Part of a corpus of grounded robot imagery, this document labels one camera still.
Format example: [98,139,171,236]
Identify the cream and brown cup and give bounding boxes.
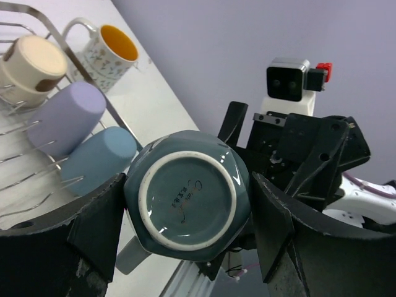
[1,35,67,108]

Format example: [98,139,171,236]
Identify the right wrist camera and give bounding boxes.
[260,58,333,116]

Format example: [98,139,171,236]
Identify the lavender plastic tumbler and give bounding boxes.
[27,81,106,158]

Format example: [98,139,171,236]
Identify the steel wire dish rack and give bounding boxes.
[0,6,144,228]

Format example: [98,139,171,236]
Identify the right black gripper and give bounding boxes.
[218,101,371,210]

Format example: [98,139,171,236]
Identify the aluminium mounting rail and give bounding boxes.
[160,260,221,297]

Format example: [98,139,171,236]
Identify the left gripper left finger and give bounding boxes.
[1,173,126,296]

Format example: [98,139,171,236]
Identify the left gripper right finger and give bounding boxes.
[252,173,395,296]

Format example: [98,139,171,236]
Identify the light blue plastic tumbler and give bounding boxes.
[61,127,137,196]

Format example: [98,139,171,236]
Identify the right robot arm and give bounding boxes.
[218,101,395,234]

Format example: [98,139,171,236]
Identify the floral white mug orange inside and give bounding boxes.
[62,17,139,93]

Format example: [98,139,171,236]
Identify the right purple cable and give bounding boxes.
[228,173,396,282]

